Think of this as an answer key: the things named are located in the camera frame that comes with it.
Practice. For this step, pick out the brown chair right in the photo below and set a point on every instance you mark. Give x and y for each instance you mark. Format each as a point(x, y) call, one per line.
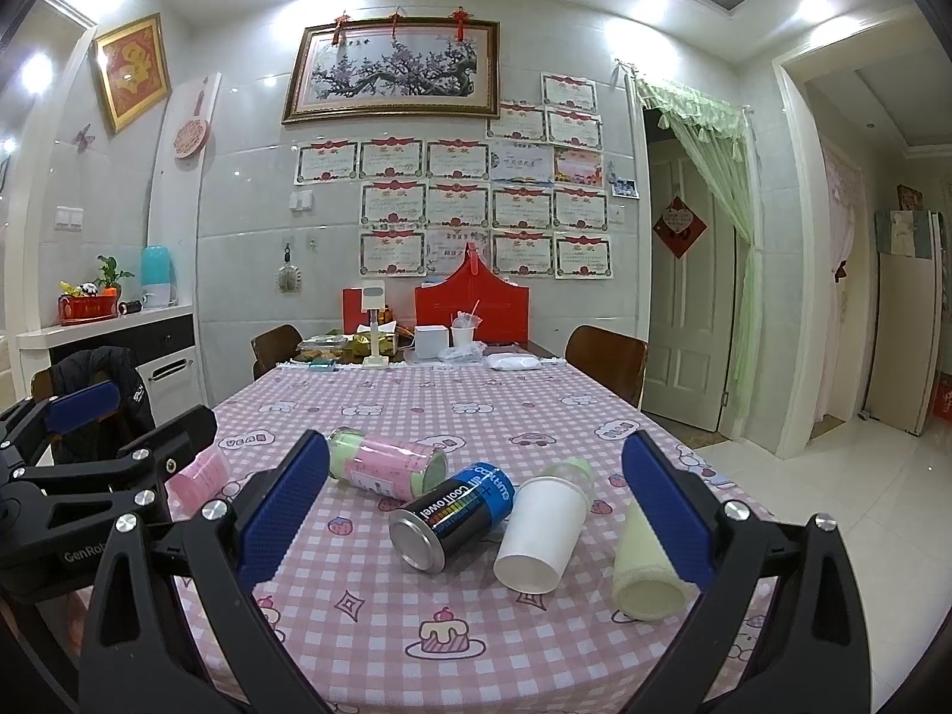
point(616, 362)

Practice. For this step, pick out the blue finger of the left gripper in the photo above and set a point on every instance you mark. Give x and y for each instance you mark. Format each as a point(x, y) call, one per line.
point(167, 450)
point(70, 412)

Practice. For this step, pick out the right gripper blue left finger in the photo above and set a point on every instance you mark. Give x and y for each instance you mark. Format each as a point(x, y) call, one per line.
point(272, 506)

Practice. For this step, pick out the gold framed red picture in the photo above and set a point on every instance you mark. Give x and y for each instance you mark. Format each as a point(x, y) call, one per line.
point(131, 70)

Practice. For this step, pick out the cream yellow cup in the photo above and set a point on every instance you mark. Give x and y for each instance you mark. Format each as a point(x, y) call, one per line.
point(645, 585)

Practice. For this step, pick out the pink plastic cup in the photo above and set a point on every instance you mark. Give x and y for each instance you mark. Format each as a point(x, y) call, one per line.
point(201, 481)

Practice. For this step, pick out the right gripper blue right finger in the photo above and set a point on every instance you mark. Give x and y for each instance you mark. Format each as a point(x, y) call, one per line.
point(678, 508)

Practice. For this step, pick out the red diamond door decoration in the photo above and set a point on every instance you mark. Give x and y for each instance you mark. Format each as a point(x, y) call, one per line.
point(678, 227)

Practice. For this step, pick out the white box on table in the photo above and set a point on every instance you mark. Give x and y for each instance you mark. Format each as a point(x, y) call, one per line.
point(430, 341)

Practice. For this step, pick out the blue white humidifier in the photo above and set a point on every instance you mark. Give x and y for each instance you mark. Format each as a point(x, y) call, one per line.
point(156, 277)

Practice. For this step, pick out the white paper cup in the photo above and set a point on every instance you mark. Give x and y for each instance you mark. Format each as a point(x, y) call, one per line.
point(546, 523)

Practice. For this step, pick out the red planter with plant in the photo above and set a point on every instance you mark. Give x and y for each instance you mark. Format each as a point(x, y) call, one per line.
point(96, 300)

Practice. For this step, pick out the white interior door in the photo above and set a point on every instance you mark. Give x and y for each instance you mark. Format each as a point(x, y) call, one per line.
point(692, 300)

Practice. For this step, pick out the small white desk lamp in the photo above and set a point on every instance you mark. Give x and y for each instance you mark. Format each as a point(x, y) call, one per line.
point(373, 301)

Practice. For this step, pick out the brown chair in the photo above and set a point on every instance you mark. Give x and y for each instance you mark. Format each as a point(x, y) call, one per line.
point(616, 362)
point(274, 346)

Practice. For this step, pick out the round red wall ornament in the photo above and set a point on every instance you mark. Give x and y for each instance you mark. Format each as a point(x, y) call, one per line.
point(192, 133)

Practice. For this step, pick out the plum blossom framed painting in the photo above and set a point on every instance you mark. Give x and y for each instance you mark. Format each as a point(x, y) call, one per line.
point(396, 66)

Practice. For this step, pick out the brown chair left far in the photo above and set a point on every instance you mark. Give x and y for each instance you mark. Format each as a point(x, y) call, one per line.
point(274, 346)

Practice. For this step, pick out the black CoolTowel can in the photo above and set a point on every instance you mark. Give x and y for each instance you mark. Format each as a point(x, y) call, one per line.
point(432, 530)

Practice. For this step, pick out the pink green glass jar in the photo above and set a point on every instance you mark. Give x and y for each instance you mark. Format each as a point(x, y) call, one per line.
point(400, 470)

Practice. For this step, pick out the red gift bag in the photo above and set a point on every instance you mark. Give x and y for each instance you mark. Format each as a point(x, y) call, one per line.
point(503, 308)

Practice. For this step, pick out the green door curtain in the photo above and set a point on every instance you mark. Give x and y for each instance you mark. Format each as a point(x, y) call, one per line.
point(718, 138)

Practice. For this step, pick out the white refrigerator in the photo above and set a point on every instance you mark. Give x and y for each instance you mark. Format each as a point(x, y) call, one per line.
point(910, 306)

